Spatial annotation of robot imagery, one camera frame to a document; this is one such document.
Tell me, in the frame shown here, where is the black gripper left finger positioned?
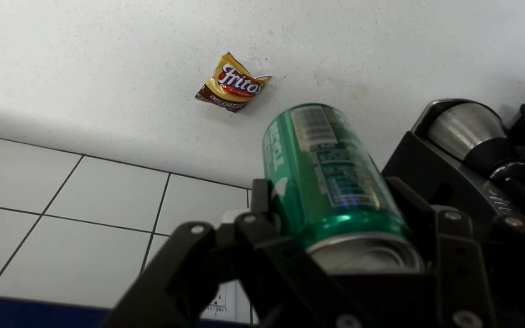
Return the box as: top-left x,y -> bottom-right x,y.
104,179 -> 361,328

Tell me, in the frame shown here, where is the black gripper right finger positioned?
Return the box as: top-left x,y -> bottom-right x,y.
381,178 -> 525,328

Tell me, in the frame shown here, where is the green soda can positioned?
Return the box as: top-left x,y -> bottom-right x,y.
262,105 -> 423,276

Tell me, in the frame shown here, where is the Fritos chip bag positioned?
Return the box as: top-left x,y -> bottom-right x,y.
195,54 -> 270,114

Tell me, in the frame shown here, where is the white wall outlet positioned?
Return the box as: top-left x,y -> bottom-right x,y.
202,282 -> 251,325

